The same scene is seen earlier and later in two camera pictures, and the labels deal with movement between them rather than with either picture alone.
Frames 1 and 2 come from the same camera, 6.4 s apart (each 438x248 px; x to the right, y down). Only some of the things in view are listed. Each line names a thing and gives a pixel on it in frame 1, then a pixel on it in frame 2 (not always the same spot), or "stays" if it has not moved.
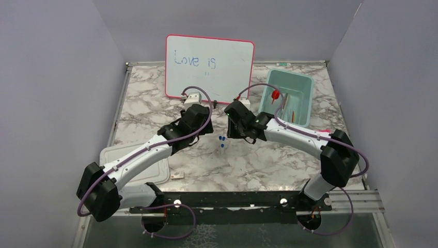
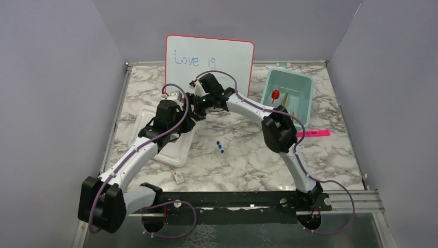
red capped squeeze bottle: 275,95 stays
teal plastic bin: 297,90 stays
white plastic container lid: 157,173 → 178,152
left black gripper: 207,129 → 188,124
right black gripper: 231,133 → 192,99
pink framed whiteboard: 223,68 stays
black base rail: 233,207 stays
